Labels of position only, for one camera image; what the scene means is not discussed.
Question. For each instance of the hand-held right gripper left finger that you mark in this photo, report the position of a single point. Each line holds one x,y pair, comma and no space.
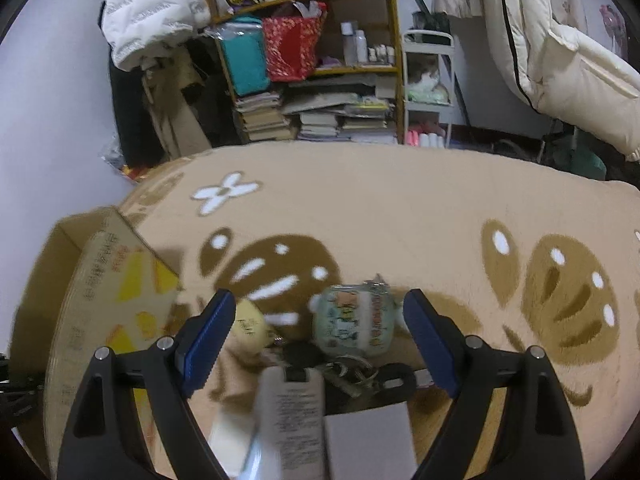
210,340

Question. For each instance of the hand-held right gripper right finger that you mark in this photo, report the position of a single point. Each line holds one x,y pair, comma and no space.
430,340

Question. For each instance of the pale yellow pouch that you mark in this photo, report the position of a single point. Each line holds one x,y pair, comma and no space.
250,327

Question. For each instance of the round clear cartoon pouch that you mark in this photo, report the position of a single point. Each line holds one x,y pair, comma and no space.
350,320

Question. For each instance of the key bunch with black fob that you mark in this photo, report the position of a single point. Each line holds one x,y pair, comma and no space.
350,372

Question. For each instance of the white tube bottle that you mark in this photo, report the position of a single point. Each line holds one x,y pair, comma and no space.
295,410

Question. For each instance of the small grey box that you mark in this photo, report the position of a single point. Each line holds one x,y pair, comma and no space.
370,440

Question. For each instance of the cardboard box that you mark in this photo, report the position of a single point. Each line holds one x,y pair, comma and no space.
100,280

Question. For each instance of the beige printed blanket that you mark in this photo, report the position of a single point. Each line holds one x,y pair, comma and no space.
400,200

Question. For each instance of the colourful packets pile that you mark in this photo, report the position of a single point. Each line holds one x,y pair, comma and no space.
117,160

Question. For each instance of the brown hanging coat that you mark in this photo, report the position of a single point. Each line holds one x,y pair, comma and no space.
180,125

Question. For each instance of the green bag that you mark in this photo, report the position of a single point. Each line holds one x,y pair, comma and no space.
585,162

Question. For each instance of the stack of books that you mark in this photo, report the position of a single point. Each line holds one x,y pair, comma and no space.
325,125

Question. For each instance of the black hanging garment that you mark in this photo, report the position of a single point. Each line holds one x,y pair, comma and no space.
130,110

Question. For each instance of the wooden shelf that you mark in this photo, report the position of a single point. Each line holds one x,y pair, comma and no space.
398,85

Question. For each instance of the white plush toy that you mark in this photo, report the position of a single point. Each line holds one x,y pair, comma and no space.
427,82

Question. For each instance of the teal bag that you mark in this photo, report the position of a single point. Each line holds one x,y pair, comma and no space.
245,65

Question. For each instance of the row of small white jars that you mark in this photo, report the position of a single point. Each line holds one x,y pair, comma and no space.
382,55

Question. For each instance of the red patterned bag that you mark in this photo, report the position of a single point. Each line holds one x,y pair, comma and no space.
290,50

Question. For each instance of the white storage cart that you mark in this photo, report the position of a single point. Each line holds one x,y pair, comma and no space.
427,35

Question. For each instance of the cream hanging coat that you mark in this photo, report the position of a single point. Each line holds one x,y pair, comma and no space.
575,70

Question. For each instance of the white puffer jacket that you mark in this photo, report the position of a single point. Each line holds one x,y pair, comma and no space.
150,10

